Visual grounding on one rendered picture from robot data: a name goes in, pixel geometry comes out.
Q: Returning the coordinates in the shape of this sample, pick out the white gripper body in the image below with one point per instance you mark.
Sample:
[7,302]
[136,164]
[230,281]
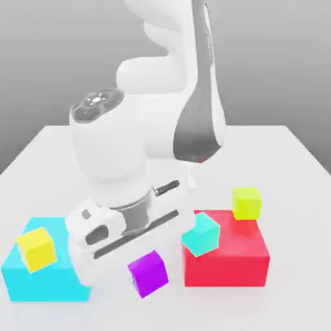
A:
[116,260]

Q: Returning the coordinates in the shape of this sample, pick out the small purple cube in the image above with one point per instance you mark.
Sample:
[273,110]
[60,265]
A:
[148,275]

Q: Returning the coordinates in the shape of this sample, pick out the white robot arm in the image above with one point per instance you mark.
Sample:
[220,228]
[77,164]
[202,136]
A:
[108,144]

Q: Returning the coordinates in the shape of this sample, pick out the small yellow cube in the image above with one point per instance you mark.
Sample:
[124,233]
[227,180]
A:
[36,249]

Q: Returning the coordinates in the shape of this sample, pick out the small turquoise cube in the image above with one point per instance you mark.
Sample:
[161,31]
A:
[203,236]

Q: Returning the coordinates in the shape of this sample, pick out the small lime cube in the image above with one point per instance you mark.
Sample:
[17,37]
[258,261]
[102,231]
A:
[247,204]

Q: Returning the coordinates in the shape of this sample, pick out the large cyan box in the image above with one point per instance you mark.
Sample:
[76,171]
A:
[46,281]

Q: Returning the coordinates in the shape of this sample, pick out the large red box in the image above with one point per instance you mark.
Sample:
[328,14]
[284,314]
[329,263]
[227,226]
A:
[232,263]

